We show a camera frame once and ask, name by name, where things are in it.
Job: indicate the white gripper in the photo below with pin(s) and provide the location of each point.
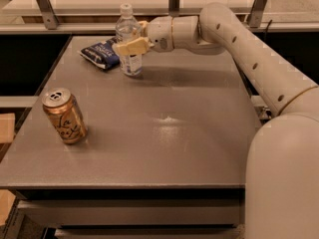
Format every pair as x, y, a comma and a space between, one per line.
159, 34

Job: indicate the clear plastic water bottle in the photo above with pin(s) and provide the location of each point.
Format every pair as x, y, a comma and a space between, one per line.
128, 29

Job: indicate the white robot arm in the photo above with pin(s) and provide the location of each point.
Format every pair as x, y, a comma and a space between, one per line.
282, 171

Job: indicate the blue chip bag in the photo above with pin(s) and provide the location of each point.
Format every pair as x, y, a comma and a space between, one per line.
102, 54

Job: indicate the gold soda can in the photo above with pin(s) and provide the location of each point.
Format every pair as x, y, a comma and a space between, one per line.
62, 110

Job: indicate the grey drawer cabinet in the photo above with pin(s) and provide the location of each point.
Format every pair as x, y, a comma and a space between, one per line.
167, 149

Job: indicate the wooden box at left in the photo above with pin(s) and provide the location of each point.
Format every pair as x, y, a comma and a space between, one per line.
7, 132

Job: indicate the left metal bracket post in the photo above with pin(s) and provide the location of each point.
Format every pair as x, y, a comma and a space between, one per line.
49, 18

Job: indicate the right metal bracket post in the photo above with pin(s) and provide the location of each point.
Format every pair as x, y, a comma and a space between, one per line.
256, 13

